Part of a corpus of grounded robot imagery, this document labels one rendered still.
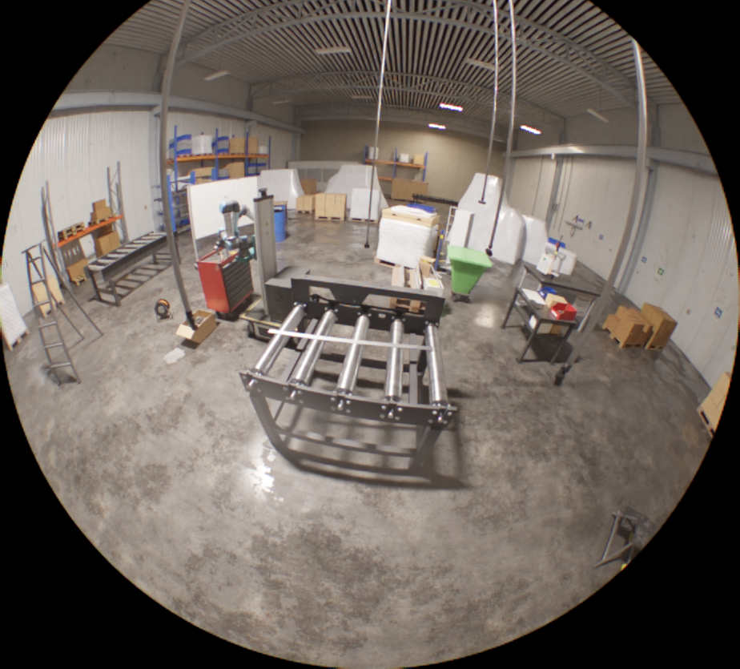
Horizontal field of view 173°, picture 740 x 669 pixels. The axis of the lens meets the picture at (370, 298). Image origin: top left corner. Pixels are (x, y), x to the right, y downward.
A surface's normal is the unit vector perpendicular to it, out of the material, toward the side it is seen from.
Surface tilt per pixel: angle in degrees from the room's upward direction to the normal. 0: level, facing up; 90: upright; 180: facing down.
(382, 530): 0
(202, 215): 90
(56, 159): 90
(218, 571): 0
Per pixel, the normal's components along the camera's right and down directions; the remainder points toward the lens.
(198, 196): 0.84, 0.33
